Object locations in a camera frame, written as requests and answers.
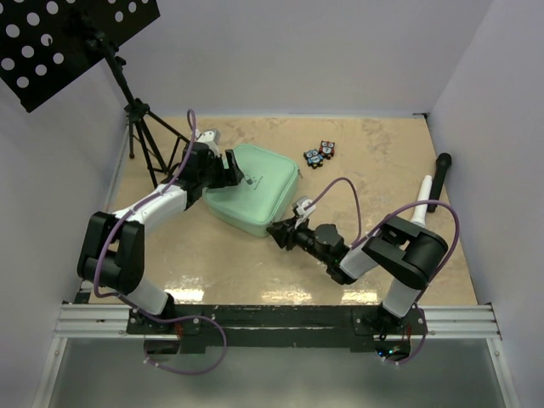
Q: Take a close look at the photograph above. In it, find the black microphone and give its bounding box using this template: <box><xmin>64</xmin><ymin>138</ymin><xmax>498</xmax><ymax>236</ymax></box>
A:
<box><xmin>429</xmin><ymin>152</ymin><xmax>452</xmax><ymax>201</ymax></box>

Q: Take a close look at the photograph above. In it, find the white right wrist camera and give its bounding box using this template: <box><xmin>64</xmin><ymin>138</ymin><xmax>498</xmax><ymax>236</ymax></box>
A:
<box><xmin>293</xmin><ymin>195</ymin><xmax>316</xmax><ymax>229</ymax></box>

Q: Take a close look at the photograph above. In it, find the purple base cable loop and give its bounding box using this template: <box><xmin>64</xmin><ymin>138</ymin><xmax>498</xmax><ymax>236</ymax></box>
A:
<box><xmin>143</xmin><ymin>316</ymin><xmax>229</xmax><ymax>377</ymax></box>

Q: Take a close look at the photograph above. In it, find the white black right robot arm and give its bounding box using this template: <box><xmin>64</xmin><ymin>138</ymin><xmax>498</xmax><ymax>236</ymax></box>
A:
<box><xmin>267</xmin><ymin>217</ymin><xmax>448</xmax><ymax>334</ymax></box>

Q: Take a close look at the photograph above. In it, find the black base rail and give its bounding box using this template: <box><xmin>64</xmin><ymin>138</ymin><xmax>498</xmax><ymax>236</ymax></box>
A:
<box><xmin>127</xmin><ymin>304</ymin><xmax>428</xmax><ymax>355</ymax></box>

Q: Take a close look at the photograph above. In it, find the mint green medicine case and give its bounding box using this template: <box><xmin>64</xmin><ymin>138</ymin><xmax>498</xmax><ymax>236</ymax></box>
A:
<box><xmin>204</xmin><ymin>144</ymin><xmax>299</xmax><ymax>238</ymax></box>

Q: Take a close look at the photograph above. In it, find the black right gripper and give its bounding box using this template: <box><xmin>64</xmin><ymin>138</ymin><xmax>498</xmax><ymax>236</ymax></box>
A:
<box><xmin>266</xmin><ymin>214</ymin><xmax>331</xmax><ymax>265</ymax></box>

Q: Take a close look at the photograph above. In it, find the black music stand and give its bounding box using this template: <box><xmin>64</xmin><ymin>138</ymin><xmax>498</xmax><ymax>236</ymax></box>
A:
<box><xmin>1</xmin><ymin>1</ymin><xmax>187</xmax><ymax>179</ymax></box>

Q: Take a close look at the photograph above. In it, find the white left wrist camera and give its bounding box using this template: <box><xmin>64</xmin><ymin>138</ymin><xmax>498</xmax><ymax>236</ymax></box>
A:
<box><xmin>196</xmin><ymin>128</ymin><xmax>221</xmax><ymax>156</ymax></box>

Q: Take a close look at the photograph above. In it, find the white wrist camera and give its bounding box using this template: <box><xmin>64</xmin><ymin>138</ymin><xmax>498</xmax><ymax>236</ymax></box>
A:
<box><xmin>196</xmin><ymin>128</ymin><xmax>221</xmax><ymax>156</ymax></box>
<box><xmin>293</xmin><ymin>195</ymin><xmax>316</xmax><ymax>229</ymax></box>

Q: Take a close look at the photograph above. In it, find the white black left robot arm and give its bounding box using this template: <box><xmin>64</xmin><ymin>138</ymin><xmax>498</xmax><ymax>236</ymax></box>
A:
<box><xmin>76</xmin><ymin>142</ymin><xmax>244</xmax><ymax>333</ymax></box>

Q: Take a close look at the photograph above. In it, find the blue owl number block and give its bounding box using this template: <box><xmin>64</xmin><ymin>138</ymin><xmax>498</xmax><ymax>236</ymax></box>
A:
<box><xmin>303</xmin><ymin>149</ymin><xmax>324</xmax><ymax>169</ymax></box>

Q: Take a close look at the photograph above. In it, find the white microphone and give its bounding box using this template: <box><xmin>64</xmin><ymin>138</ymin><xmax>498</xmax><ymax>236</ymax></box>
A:
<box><xmin>411</xmin><ymin>175</ymin><xmax>433</xmax><ymax>228</ymax></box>

